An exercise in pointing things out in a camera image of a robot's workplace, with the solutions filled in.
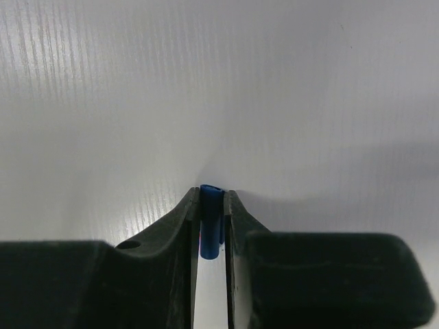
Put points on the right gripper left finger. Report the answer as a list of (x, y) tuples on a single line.
[(147, 281)]

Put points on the blue pen cap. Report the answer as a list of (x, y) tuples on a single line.
[(212, 234)]

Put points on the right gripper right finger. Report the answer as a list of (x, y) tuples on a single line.
[(319, 280)]

